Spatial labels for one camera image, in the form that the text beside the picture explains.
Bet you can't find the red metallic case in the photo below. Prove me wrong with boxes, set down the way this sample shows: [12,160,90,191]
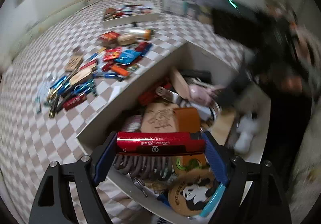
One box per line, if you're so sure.
[116,132,206,156]

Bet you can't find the panda round coaster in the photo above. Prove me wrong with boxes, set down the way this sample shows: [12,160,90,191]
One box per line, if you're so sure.
[168,169,219,216]

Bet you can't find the pink scissors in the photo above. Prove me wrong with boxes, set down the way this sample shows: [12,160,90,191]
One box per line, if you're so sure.
[188,84,224,107]

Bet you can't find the near white box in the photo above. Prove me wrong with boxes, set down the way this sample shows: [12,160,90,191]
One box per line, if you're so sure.
[75,41,273,224]

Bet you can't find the checkered bed sheet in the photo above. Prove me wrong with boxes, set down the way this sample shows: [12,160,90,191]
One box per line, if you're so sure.
[1,0,246,223]

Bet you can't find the engraved leather tile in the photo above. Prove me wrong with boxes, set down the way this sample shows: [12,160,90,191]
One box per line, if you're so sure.
[140,102,179,133]

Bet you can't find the wooden oval brush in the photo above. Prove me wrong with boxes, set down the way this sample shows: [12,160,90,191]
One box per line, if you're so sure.
[69,68,92,86]

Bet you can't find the white bottle orange cap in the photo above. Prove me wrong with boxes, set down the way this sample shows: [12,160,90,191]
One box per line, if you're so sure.
[129,28,154,41]

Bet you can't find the engraved wooden block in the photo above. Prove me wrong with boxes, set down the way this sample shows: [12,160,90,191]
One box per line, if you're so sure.
[64,56,83,72]

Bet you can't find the beige oval wooden case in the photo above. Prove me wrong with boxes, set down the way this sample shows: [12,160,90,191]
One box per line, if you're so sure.
[117,33,136,46]

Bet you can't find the blue pouch packet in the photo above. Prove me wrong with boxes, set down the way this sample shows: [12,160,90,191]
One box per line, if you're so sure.
[115,49,140,65]

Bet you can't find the far white tray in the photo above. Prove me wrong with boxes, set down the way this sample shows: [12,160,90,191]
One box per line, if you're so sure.
[102,2,160,28]

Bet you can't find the red printed packet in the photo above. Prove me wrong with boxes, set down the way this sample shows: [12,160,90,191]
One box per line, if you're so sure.
[103,46,122,62]

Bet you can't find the dark red book box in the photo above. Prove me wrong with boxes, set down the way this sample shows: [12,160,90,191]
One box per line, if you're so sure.
[99,31,120,45]

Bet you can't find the orange leather strap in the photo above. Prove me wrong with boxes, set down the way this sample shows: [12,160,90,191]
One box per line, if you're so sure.
[172,107,201,134]

